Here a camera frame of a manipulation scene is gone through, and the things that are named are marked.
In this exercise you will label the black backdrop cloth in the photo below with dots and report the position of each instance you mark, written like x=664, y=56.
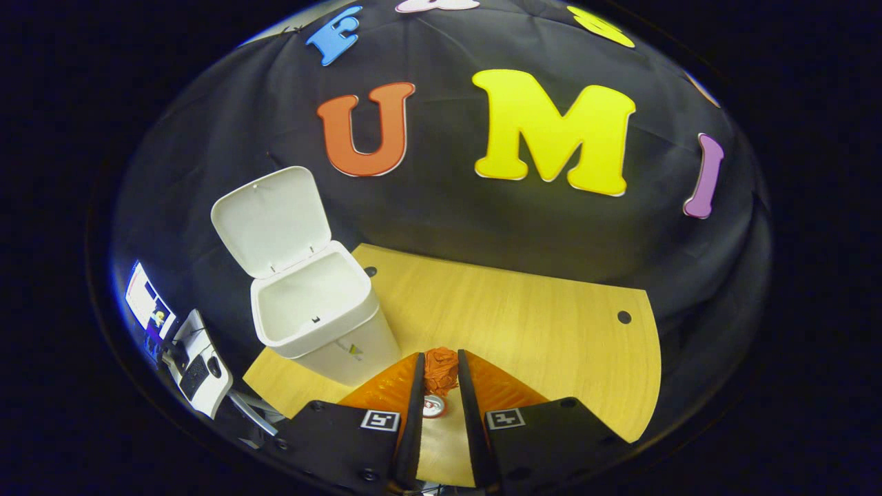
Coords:
x=482, y=220

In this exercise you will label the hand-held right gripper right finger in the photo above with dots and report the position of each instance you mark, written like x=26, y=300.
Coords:
x=467, y=413

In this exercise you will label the white and black chair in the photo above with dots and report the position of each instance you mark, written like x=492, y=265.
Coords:
x=207, y=396

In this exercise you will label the red pop can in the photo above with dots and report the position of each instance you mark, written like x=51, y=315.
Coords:
x=433, y=406

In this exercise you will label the computer monitor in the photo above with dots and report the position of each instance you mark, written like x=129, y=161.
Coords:
x=148, y=303

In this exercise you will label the white desktop garbage bin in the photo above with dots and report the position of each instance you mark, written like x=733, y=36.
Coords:
x=310, y=310

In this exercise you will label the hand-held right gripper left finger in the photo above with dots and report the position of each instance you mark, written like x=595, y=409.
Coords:
x=417, y=413

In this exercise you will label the orange paper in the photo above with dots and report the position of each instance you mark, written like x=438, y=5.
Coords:
x=441, y=370

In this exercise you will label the wooden desktop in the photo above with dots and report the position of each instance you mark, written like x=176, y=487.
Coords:
x=537, y=331

